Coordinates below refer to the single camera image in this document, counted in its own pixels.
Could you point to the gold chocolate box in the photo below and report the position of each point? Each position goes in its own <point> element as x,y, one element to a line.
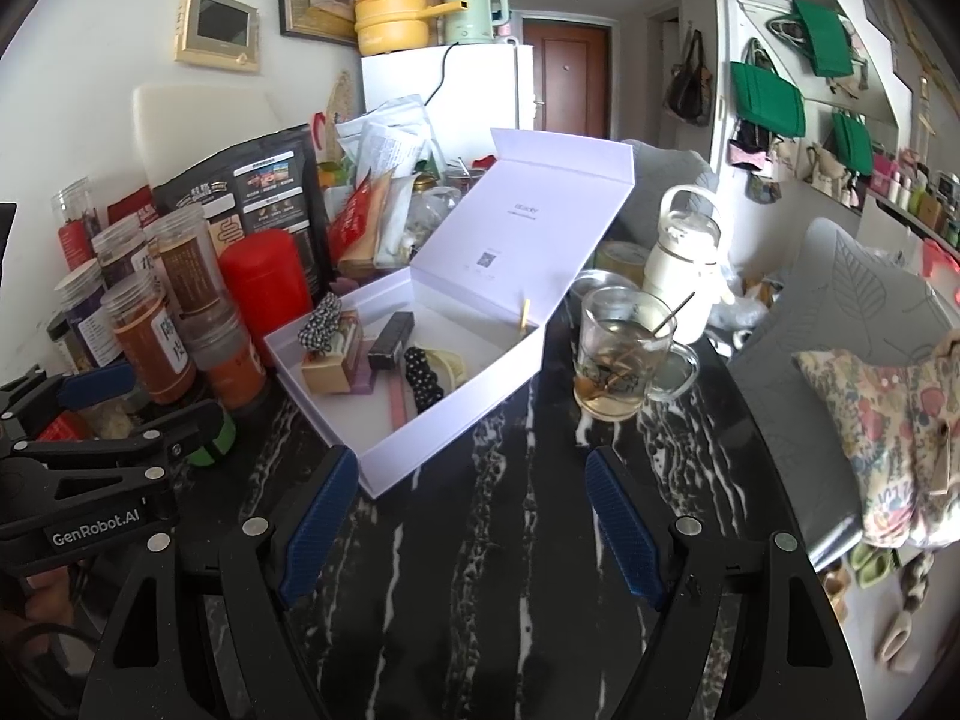
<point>330,371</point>

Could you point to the small bowl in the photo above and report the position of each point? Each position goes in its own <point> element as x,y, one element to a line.
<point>592,281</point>

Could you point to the large orange powder jar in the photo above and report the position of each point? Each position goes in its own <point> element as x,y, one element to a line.
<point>150,345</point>

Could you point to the yellow cooking pot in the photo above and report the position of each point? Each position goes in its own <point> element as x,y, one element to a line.
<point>390,26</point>

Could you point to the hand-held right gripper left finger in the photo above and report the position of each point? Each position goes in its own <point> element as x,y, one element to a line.
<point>319,525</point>

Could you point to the white gift box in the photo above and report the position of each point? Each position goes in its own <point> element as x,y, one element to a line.
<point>510,202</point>

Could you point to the glass jar with red contents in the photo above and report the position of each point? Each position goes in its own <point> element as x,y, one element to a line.
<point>75,232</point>

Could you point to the tall brown label jar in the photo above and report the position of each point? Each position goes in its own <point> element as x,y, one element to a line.
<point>184,262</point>

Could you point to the blue label jar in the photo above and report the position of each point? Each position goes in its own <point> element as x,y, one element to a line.
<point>86,315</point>

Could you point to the red snack packet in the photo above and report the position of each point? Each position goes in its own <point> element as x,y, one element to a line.
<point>356,225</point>

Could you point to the black cosmetic box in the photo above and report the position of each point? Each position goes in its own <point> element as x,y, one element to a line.
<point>390,341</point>

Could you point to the pink lip gloss tube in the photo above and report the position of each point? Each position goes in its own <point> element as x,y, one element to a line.
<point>397,405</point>

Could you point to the pink plastic item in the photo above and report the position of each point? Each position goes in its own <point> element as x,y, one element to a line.
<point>941,259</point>

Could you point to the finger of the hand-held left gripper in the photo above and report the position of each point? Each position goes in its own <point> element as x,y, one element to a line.
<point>97,384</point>
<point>180,427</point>

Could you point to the green banded black jar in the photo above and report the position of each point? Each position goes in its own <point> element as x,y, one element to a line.
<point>217,446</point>

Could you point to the polka dot scrunchie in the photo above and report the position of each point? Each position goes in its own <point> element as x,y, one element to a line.
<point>421,382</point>

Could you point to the brown hanging bag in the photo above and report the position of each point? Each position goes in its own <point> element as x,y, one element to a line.
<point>686,90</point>

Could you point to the floral pillow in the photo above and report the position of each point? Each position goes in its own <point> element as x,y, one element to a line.
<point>877,427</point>

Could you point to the small orange powder jar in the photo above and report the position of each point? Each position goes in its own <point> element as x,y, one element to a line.
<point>232,375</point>

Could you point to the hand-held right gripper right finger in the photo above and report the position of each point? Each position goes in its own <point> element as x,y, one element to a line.
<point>622,525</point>

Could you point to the glass mug with tea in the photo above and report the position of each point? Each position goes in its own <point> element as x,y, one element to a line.
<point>607,375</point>

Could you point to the dark purple contents jar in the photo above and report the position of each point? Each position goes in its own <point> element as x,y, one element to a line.
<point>120,255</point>

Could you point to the checkered scrunchie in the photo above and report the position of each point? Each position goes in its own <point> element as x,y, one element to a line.
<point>319,326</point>

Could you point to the person's left hand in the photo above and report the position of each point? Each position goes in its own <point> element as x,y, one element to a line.
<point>45,592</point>

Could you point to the black oatmeal bag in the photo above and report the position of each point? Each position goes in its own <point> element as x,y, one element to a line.
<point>255,180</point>

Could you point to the yellow hair clip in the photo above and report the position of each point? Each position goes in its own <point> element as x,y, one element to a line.
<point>452,367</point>

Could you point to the metal spoon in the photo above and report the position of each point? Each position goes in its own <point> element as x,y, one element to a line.
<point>670,319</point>

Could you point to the green slippers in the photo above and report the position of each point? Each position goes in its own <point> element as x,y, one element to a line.
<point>874,566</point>

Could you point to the white slippers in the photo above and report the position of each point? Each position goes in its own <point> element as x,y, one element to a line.
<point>895,634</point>

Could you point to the wide green tote bag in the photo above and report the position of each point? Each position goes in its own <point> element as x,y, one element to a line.
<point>769,101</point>

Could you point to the brown door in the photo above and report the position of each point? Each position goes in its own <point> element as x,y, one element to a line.
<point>570,82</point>

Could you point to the grey leaf pattern chair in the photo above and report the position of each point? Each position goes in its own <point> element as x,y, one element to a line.
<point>667,165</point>
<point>840,300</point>

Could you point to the shelf of bottles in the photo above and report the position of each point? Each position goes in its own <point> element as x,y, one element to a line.
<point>915,202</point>

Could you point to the green electric kettle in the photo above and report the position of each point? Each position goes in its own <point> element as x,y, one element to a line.
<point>469,11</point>

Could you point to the wall intercom panel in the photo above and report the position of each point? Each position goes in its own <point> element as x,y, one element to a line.
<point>217,26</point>

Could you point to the white water bottle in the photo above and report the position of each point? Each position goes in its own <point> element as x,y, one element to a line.
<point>675,270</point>

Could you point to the red canister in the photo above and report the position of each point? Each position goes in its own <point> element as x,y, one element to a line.
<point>262,277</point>

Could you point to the white refrigerator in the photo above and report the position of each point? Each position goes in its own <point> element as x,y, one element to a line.
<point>480,82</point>

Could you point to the purple cardboard box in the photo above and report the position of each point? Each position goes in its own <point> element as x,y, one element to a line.
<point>364,379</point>

